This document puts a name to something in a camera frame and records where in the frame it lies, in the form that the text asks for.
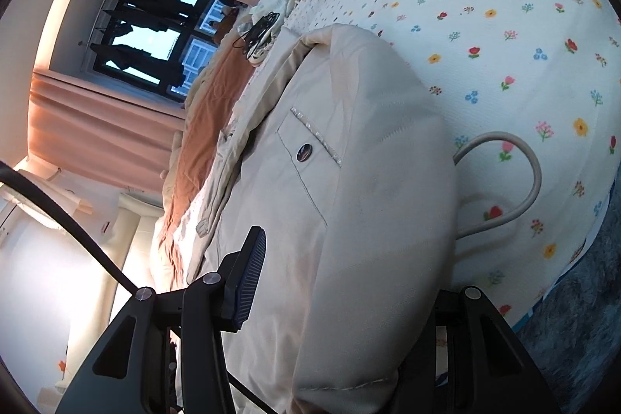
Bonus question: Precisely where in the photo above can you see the cream padded headboard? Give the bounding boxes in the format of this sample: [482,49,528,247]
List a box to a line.
[113,193,163,289]

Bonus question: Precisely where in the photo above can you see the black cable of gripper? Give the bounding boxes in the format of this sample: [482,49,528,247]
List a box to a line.
[0,159,278,414]

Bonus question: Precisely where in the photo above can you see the cream cloth under cables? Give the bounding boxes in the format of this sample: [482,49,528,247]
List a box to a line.
[237,0,301,67]

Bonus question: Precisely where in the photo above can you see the beige zip jacket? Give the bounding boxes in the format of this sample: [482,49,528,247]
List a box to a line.
[187,24,466,413]

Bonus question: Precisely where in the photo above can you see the pink curtain left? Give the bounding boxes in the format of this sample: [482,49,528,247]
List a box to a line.
[28,70,185,193]

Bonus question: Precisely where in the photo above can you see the floral dotted white bedsheet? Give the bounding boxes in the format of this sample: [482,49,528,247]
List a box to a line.
[286,0,620,325]

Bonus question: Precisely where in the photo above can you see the dark hanging clothes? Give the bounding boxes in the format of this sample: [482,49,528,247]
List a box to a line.
[89,0,230,90]

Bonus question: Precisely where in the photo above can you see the black cable bundle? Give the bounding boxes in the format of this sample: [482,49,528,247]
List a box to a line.
[232,11,283,61]

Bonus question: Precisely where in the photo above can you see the beige blanket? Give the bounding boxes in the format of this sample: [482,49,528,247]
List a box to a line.
[162,17,254,215]

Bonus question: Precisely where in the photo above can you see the rust orange quilt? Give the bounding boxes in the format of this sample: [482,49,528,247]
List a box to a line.
[149,38,254,291]

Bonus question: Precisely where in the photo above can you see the dark shaggy rug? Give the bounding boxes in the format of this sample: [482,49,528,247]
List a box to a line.
[517,184,620,413]

